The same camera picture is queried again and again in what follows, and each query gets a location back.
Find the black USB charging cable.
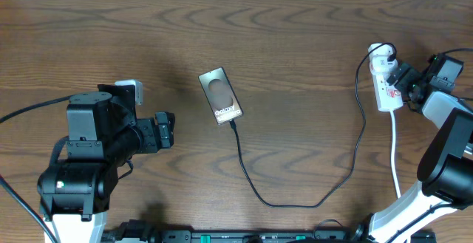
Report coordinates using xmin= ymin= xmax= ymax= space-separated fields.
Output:
xmin=228 ymin=42 xmax=398 ymax=209

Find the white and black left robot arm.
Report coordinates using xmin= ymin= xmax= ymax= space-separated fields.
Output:
xmin=38 ymin=86 xmax=175 ymax=242

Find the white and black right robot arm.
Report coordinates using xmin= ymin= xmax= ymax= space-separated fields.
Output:
xmin=363 ymin=53 xmax=472 ymax=242

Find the white USB charger adapter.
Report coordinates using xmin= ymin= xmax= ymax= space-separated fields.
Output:
xmin=370 ymin=56 xmax=398 ymax=75

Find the white power strip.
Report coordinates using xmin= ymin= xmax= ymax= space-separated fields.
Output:
xmin=368 ymin=43 xmax=403 ymax=112

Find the white power strip cord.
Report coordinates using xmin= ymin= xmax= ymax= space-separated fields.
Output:
xmin=389 ymin=109 xmax=403 ymax=200

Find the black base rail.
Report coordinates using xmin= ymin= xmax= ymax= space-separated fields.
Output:
xmin=101 ymin=219 xmax=371 ymax=243

